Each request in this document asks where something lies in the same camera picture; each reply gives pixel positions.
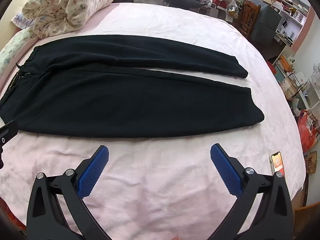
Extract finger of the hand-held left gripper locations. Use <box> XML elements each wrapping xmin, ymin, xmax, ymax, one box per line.
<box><xmin>0</xmin><ymin>120</ymin><xmax>18</xmax><ymax>168</ymax></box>

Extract white bookshelf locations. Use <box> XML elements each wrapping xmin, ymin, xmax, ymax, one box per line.
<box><xmin>270</xmin><ymin>0</ymin><xmax>312</xmax><ymax>47</ymax></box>

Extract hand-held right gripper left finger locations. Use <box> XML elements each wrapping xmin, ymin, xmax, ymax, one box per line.
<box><xmin>26</xmin><ymin>144</ymin><xmax>113</xmax><ymax>240</ymax></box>

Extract dark grey storage box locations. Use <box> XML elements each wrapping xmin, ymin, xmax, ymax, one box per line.
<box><xmin>250</xmin><ymin>3</ymin><xmax>283</xmax><ymax>47</ymax></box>

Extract white metal rack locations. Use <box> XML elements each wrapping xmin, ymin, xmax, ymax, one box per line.
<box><xmin>290</xmin><ymin>72</ymin><xmax>320</xmax><ymax>120</ymax></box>

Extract smartphone with orange screen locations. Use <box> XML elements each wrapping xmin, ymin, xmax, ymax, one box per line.
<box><xmin>270</xmin><ymin>151</ymin><xmax>285</xmax><ymax>176</ymax></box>

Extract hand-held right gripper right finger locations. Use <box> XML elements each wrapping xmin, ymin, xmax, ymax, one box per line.
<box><xmin>210</xmin><ymin>143</ymin><xmax>294</xmax><ymax>240</ymax></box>

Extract cardboard box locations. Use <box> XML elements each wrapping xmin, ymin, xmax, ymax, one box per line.
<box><xmin>294</xmin><ymin>202</ymin><xmax>320</xmax><ymax>238</ymax></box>

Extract pink bed sheet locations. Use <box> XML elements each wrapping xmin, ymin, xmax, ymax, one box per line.
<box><xmin>0</xmin><ymin>2</ymin><xmax>307</xmax><ymax>240</ymax></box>

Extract orange plastic bag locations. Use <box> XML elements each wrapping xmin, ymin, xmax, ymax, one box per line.
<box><xmin>297</xmin><ymin>109</ymin><xmax>317</xmax><ymax>153</ymax></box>

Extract brown paper bag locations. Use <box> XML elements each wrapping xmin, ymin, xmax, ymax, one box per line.
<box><xmin>304</xmin><ymin>151</ymin><xmax>320</xmax><ymax>174</ymax></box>

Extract floral print pillow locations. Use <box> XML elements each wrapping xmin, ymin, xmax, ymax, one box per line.
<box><xmin>0</xmin><ymin>27</ymin><xmax>38</xmax><ymax>73</ymax></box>

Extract black pants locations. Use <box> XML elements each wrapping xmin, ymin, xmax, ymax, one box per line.
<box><xmin>0</xmin><ymin>34</ymin><xmax>265</xmax><ymax>139</ymax></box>

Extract wooden chair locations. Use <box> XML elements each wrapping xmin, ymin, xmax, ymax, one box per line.
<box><xmin>239</xmin><ymin>0</ymin><xmax>261</xmax><ymax>37</ymax></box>

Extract rolled bear print quilt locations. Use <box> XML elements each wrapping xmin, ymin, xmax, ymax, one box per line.
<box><xmin>21</xmin><ymin>0</ymin><xmax>117</xmax><ymax>40</ymax></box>

